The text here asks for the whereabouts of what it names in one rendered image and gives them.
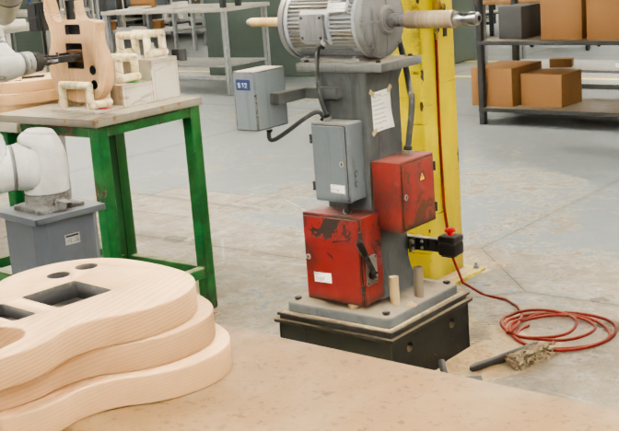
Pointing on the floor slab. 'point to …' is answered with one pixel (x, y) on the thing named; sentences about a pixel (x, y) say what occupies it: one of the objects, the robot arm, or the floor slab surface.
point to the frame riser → (426, 356)
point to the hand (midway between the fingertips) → (74, 56)
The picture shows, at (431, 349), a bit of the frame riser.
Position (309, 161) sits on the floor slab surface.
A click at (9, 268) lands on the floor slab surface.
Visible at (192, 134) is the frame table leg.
